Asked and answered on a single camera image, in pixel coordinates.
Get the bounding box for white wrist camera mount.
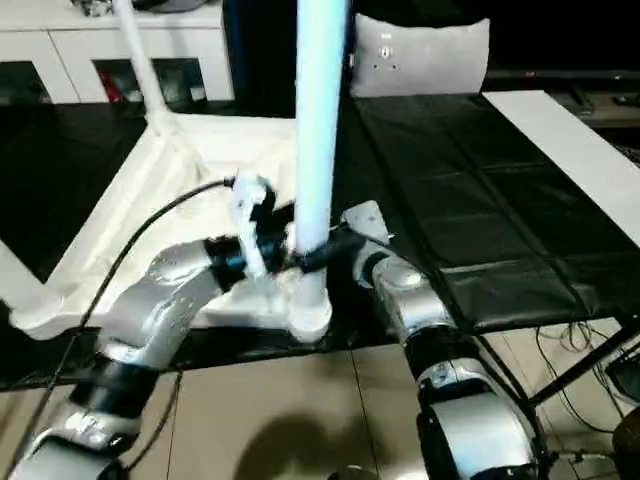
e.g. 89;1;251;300
227;172;275;284
341;200;390;246

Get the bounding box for black crumpled bag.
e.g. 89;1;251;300
74;0;119;16

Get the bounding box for red bottle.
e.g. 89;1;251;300
99;69;121;102

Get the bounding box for black power adapter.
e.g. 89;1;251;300
607;357;640;401

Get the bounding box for thin black floor cable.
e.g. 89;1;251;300
537;322;622;431

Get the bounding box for black mat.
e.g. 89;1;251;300
0;92;640;389

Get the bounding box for grey pillow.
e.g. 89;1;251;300
348;12;492;99

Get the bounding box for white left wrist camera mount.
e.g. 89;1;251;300
227;172;275;284

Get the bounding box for black bar pink mark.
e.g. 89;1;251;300
487;69;640;81

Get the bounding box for black cabinet blue edge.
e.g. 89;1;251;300
222;0;359;119

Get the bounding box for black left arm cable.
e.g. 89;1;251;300
29;178;239;411

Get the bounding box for brown low sideboard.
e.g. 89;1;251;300
564;79;640;129

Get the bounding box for white flat board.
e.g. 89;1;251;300
481;89;640;234

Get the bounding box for black television stand foot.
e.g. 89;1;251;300
569;84;594;109

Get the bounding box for white plastic table top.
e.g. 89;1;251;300
9;112;334;346

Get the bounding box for white cabinet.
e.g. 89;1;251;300
0;9;236;106

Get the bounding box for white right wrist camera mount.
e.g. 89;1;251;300
341;200;390;246

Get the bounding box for dark round object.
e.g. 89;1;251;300
329;464;381;480

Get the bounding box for black thin rod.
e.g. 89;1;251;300
527;324;634;405

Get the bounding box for white cable with plug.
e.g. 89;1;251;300
547;449;616;464

